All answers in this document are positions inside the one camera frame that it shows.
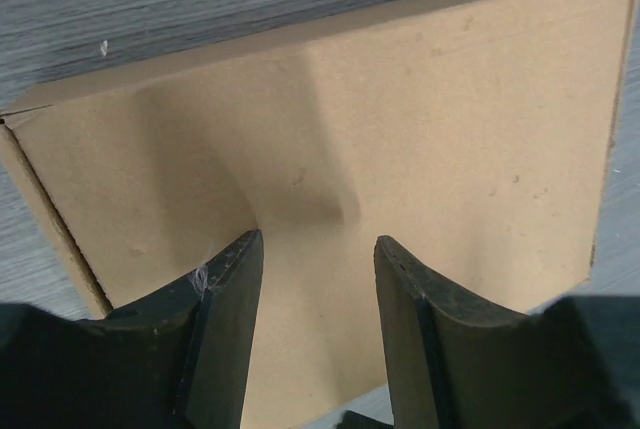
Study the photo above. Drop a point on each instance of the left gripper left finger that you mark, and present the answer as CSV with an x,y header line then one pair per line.
x,y
176,358

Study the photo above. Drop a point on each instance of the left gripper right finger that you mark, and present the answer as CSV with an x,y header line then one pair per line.
x,y
457,360

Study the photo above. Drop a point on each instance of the brown cardboard box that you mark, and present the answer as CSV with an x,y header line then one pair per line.
x,y
477,133

